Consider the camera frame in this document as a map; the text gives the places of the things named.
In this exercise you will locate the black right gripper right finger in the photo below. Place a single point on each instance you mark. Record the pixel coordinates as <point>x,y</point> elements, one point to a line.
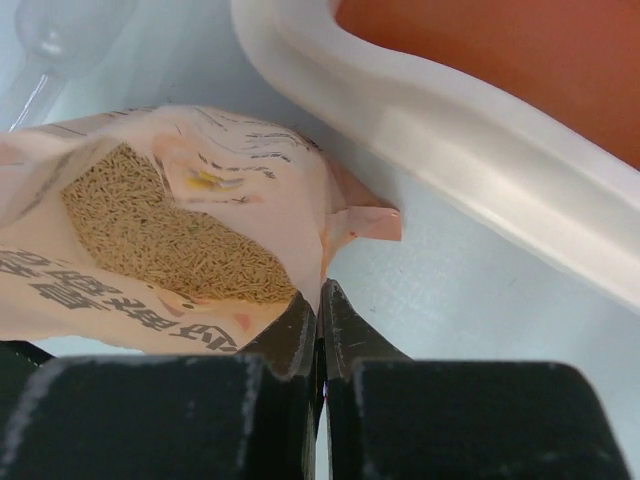
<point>392,417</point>

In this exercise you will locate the pink cat litter bag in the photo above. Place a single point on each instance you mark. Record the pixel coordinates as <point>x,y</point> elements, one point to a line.
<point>262,180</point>

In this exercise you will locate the beige litter pellets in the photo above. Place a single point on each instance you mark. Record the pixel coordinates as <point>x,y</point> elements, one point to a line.
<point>128,224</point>

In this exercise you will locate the white and orange litter box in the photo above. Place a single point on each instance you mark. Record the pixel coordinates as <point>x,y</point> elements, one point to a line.
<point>498,159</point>

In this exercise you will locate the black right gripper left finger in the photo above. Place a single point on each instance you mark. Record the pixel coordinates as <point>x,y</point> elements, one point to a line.
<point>250,415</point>

